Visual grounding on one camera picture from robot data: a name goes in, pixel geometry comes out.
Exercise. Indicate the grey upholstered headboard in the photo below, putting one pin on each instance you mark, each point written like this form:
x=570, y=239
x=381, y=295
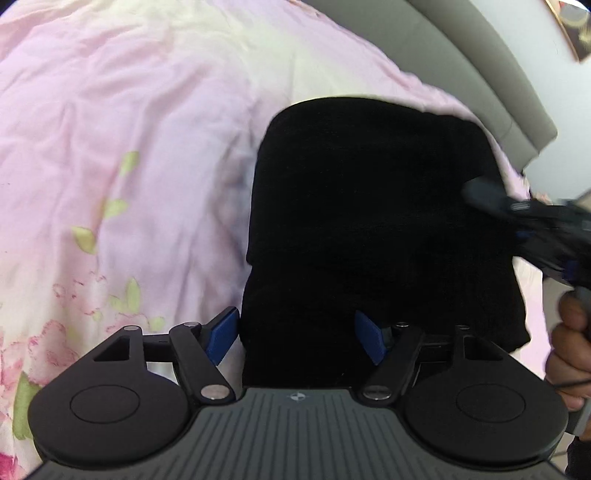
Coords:
x=449, y=44

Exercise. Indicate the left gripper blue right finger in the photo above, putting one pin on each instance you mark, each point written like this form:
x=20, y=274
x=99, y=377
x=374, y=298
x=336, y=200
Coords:
x=371, y=338

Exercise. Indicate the black corduroy pants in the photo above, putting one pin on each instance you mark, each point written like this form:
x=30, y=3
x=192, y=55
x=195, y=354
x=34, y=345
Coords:
x=358, y=207

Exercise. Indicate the pink floral duvet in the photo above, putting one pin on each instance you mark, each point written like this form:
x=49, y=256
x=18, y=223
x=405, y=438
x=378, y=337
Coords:
x=128, y=136

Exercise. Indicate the framed wall painting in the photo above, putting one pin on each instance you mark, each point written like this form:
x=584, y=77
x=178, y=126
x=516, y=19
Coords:
x=574, y=19

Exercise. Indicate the person's right hand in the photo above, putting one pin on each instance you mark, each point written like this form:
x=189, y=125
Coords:
x=568, y=365

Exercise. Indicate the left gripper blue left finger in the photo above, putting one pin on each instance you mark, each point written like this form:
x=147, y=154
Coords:
x=220, y=333

